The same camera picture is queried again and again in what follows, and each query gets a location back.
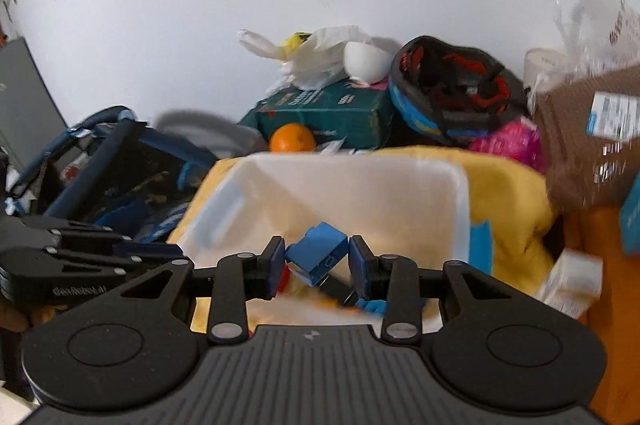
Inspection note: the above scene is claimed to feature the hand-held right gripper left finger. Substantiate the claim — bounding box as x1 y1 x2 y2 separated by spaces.
119 235 287 347

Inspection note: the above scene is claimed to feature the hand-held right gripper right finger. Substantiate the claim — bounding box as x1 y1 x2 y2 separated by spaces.
348 234 522 344

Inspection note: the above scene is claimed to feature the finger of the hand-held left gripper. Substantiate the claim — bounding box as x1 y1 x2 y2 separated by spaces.
0 215 133 252
46 241 196 279

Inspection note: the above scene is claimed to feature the blue toy block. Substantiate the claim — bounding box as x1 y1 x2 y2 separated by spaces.
284 221 350 286

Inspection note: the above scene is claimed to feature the white plastic bin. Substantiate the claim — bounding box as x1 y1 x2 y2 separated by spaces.
179 152 472 337

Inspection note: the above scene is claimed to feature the orange wooden desktop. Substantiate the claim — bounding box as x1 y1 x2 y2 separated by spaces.
564 204 640 425

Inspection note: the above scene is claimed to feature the small blue toy piece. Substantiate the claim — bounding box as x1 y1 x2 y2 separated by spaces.
356 299 387 317

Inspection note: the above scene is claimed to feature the blue black stroller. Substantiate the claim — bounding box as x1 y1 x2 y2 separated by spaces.
5 105 217 242

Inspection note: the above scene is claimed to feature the grey cabinet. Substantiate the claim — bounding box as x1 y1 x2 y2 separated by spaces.
0 36 69 166

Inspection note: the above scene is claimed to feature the orange fruit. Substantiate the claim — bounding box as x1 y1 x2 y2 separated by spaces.
269 123 317 154

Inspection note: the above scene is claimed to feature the teal cardboard box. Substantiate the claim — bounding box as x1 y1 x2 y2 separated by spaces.
239 76 397 151

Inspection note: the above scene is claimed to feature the yellow cloth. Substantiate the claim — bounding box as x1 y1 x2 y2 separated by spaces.
166 145 557 337

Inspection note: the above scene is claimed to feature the pink packet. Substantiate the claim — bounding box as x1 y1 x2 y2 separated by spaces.
467 116 547 175

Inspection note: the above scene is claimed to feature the black red blue helmet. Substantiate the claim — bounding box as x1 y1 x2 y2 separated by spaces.
388 36 529 147

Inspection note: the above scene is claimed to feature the white bowl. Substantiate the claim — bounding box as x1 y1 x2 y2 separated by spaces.
343 41 392 84

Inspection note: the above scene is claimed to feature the white plastic bag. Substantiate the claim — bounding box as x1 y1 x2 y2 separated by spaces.
238 25 387 92

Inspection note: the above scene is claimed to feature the small white box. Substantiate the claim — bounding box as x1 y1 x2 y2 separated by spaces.
538 249 604 320

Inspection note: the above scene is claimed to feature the yellow packet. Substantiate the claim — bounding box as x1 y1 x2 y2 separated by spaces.
282 32 314 52

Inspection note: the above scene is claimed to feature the brown cardboard box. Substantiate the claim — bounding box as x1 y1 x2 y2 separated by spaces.
531 64 640 212

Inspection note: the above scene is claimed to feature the white tape roll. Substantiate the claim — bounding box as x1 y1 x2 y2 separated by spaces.
523 48 568 92

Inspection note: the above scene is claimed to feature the light blue box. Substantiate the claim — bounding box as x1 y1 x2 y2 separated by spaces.
619 170 640 256

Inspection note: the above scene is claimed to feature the clear plastic bag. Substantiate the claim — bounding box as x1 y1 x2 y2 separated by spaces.
552 0 640 78

